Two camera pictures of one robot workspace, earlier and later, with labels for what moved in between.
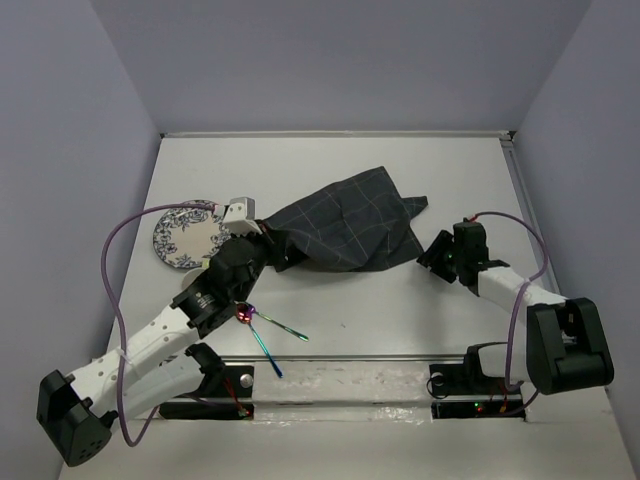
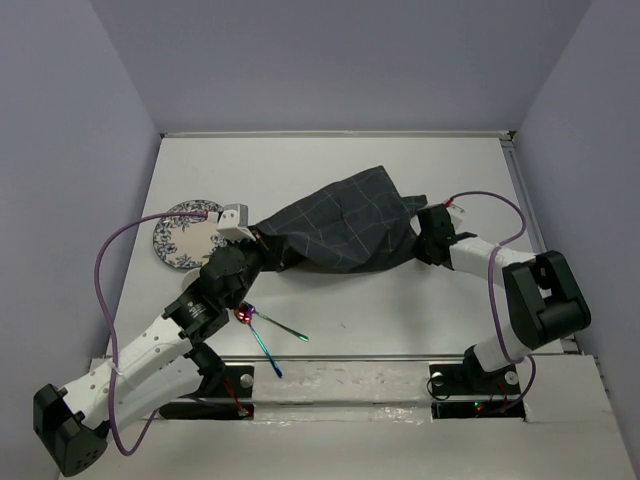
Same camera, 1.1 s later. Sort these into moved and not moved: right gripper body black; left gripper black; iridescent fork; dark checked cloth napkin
Moved: right gripper body black
Not moved: dark checked cloth napkin; iridescent fork; left gripper black
